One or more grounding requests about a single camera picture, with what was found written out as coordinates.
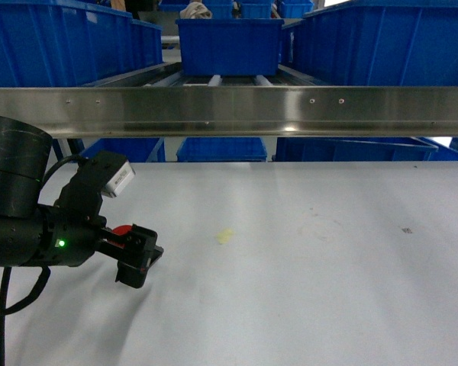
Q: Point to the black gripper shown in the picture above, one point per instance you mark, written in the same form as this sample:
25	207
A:
72	227

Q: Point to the red mushroom push button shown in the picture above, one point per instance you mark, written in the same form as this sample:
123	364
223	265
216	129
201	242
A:
120	229

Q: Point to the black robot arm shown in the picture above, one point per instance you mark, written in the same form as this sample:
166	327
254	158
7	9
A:
24	152

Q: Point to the blue bin lower left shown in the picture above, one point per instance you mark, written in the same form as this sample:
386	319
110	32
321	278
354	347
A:
138	150

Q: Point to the blue bin lower centre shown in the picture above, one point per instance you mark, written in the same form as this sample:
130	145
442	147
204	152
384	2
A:
222	149

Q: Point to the blue bin lower right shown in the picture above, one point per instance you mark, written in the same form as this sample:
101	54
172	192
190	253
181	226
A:
352	149

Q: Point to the blue bin upper centre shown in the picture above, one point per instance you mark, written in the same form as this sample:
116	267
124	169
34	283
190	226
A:
229	47

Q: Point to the large blue bin upper left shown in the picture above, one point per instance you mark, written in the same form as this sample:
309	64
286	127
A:
71	43

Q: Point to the large blue bin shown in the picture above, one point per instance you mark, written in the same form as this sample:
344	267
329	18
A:
376	43
71	43

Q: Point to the beige cloth in background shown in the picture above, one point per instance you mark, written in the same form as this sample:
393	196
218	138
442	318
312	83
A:
196	10

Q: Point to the large blue bin upper right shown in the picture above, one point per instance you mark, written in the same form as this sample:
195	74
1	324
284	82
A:
376	43

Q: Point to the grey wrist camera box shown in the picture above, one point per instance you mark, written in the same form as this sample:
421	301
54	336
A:
119	181

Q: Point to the stainless steel shelf rail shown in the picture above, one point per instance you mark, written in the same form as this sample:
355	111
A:
235	111

